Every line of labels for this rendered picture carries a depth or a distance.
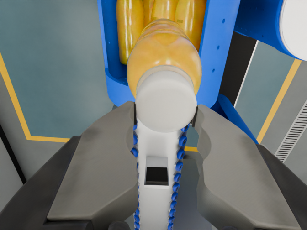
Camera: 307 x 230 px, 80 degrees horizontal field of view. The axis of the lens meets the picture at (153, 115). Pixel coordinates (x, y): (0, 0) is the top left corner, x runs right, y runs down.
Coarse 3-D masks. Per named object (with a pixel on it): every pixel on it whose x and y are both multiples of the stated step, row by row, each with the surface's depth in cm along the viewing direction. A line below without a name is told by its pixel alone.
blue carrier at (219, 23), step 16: (112, 0) 43; (208, 0) 28; (224, 0) 29; (112, 16) 44; (208, 16) 29; (224, 16) 30; (112, 32) 46; (208, 32) 30; (224, 32) 32; (112, 48) 47; (208, 48) 32; (224, 48) 35; (112, 64) 48; (208, 64) 34; (224, 64) 39; (112, 80) 38; (208, 80) 36; (112, 96) 41; (128, 96) 37; (208, 96) 38
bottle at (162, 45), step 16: (144, 32) 19; (160, 32) 15; (176, 32) 16; (144, 48) 14; (160, 48) 13; (176, 48) 13; (192, 48) 15; (128, 64) 15; (144, 64) 13; (160, 64) 13; (176, 64) 13; (192, 64) 13; (128, 80) 15; (192, 80) 13
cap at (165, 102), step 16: (144, 80) 12; (160, 80) 10; (176, 80) 11; (144, 96) 11; (160, 96) 11; (176, 96) 11; (192, 96) 11; (144, 112) 12; (160, 112) 12; (176, 112) 12; (192, 112) 11; (160, 128) 12; (176, 128) 12
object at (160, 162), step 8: (152, 160) 84; (160, 160) 84; (152, 168) 78; (160, 168) 78; (168, 168) 80; (152, 176) 74; (160, 176) 74; (168, 176) 77; (144, 184) 73; (152, 184) 73; (160, 184) 73; (168, 184) 73
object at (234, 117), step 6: (222, 96) 148; (216, 102) 156; (222, 102) 139; (228, 102) 142; (210, 108) 159; (216, 108) 159; (222, 108) 132; (228, 108) 132; (234, 108) 139; (222, 114) 162; (228, 114) 125; (234, 114) 126; (234, 120) 118; (240, 120) 120; (240, 126) 113; (246, 126) 117; (246, 132) 109; (252, 138) 105
